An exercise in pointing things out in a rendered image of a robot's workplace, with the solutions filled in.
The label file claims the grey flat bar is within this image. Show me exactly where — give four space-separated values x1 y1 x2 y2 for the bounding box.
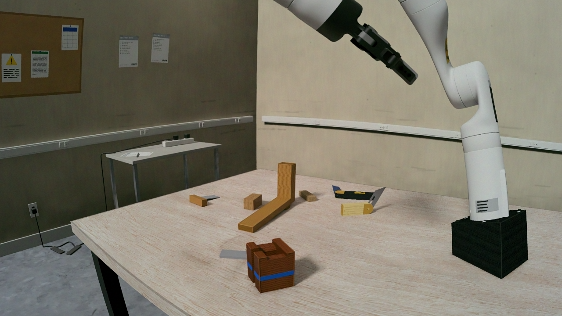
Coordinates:
220 249 247 260

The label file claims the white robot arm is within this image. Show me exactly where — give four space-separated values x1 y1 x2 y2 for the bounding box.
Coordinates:
273 0 509 221

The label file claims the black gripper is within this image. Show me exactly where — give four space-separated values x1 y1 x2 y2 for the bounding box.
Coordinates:
316 0 418 85

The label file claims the black sliding bevel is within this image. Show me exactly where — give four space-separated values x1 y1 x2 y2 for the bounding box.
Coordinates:
332 185 374 200

